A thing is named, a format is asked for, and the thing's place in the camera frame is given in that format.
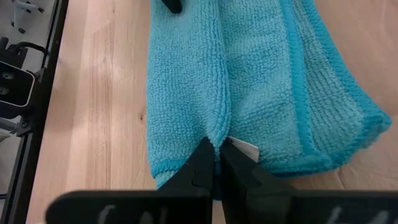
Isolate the grey metal bracket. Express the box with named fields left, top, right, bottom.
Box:
left=11, top=0, right=44, bottom=34

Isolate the blue microfiber towel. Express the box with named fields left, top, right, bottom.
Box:
left=146, top=0, right=392, bottom=189

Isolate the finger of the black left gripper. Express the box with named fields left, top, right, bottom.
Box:
left=160, top=0, right=183, bottom=15

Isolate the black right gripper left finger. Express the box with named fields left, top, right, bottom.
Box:
left=45, top=136, right=217, bottom=224

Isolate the black aluminium table frame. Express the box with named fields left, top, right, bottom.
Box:
left=0, top=0, right=70, bottom=224

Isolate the black usb cable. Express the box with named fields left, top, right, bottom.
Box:
left=0, top=36, right=47, bottom=68

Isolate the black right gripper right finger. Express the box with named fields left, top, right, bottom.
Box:
left=219, top=138, right=398, bottom=224

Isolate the black table-level camera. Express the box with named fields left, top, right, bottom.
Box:
left=0, top=60, right=35, bottom=108

